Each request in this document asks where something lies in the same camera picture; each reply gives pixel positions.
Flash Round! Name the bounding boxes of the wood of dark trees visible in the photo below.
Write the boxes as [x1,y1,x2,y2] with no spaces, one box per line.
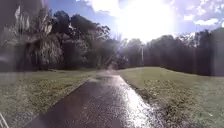
[117,27,224,77]

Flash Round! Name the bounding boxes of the pale pole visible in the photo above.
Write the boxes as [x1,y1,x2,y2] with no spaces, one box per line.
[140,45,145,66]

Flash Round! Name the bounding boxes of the grass lawn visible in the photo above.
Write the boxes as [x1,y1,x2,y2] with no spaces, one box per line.
[0,68,101,128]
[117,66,224,128]

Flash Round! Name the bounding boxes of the wet dark asphalt path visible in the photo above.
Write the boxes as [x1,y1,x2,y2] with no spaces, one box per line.
[20,69,167,128]

